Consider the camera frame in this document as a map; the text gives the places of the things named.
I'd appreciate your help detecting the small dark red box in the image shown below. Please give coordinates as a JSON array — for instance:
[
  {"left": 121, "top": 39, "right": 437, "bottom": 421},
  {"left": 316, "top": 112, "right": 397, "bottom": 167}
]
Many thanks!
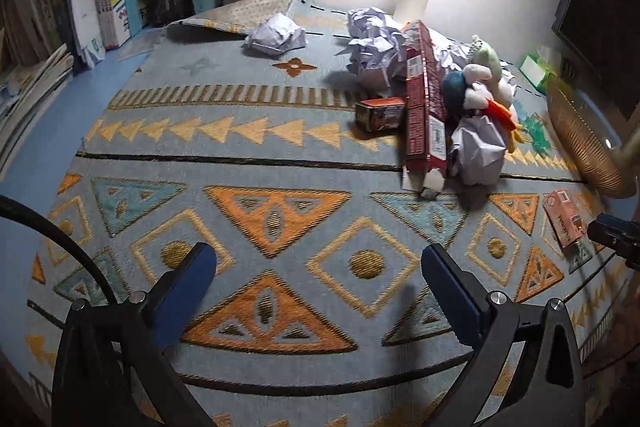
[{"left": 355, "top": 96, "right": 406, "bottom": 133}]

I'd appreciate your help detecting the green tissue box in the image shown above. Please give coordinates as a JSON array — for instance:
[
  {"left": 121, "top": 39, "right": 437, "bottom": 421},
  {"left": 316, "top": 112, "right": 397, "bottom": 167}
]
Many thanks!
[{"left": 518, "top": 44, "right": 563, "bottom": 94}]

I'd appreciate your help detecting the blue and white mouse plush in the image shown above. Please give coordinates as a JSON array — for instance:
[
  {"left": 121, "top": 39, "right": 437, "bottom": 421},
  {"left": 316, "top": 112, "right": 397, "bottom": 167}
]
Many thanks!
[{"left": 442, "top": 64, "right": 503, "bottom": 124}]

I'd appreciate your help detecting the long red cardboard box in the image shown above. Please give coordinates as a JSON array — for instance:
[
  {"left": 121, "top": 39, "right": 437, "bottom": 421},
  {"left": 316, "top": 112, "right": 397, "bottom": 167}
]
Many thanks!
[{"left": 404, "top": 20, "right": 447, "bottom": 193}]

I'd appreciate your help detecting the black cable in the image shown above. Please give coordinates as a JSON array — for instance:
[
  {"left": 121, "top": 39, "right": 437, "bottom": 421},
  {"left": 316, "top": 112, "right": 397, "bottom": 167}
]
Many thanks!
[{"left": 0, "top": 195, "right": 120, "bottom": 306}]

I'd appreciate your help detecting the red french fries plush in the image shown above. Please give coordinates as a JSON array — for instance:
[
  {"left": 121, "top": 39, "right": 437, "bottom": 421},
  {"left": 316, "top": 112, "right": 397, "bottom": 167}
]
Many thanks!
[{"left": 484, "top": 100, "right": 525, "bottom": 153}]

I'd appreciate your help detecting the green-headed plush toy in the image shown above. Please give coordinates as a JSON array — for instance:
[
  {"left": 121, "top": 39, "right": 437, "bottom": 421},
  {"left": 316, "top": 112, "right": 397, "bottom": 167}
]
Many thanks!
[{"left": 468, "top": 35, "right": 514, "bottom": 108}]

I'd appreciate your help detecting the woven golden basket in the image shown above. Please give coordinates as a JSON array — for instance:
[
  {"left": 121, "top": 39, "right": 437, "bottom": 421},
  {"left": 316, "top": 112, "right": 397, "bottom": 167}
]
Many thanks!
[{"left": 546, "top": 76, "right": 637, "bottom": 198}]

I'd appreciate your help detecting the small orange carton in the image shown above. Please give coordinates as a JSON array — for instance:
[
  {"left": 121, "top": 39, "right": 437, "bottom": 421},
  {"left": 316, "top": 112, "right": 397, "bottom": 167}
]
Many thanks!
[{"left": 542, "top": 190, "right": 586, "bottom": 248}]

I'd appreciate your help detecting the patterned blue woven mat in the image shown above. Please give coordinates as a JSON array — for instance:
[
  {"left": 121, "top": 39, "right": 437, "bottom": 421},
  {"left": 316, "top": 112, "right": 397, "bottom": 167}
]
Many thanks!
[{"left": 49, "top": 0, "right": 632, "bottom": 426}]

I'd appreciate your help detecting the white paper ball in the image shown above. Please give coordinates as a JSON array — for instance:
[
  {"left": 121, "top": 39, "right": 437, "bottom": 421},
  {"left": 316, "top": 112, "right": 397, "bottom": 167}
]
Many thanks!
[{"left": 449, "top": 116, "right": 506, "bottom": 186}]

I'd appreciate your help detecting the paper pile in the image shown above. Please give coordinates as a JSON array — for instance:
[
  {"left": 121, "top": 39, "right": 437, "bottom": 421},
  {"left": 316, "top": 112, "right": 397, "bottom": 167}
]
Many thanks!
[{"left": 341, "top": 6, "right": 468, "bottom": 96}]

